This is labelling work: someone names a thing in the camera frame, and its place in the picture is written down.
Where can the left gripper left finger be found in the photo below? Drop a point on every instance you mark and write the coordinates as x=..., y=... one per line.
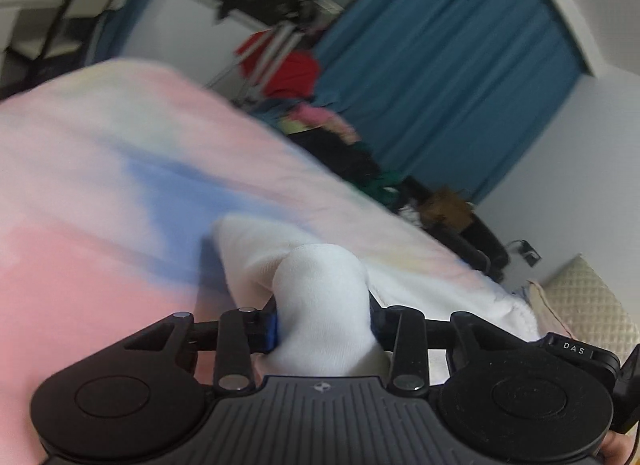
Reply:
x=241, y=333

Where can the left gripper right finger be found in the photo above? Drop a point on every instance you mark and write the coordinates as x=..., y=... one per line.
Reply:
x=401, y=331

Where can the pile of clothes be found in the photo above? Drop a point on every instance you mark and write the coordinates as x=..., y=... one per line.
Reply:
x=336, y=145

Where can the cream quilted headboard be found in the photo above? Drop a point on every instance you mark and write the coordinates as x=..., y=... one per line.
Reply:
x=577, y=303

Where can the black sofa bench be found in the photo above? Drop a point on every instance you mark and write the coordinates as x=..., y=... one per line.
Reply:
x=476, y=245

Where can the brown paper bag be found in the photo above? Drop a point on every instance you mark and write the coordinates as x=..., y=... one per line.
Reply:
x=446, y=207

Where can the pastel tie-dye bed cover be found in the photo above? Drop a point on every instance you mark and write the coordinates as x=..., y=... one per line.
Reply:
x=112, y=178

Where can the red garment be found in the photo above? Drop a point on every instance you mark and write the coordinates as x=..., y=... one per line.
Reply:
x=294, y=78

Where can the blue curtain right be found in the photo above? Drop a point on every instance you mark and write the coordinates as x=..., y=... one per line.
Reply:
x=449, y=92

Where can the tripod stand with phone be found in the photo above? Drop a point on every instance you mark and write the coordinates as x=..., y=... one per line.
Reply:
x=278, y=42

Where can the black and white chair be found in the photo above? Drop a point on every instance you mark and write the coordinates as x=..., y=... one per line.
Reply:
x=62, y=39

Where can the wall power socket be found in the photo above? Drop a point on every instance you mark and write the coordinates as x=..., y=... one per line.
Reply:
x=528, y=253

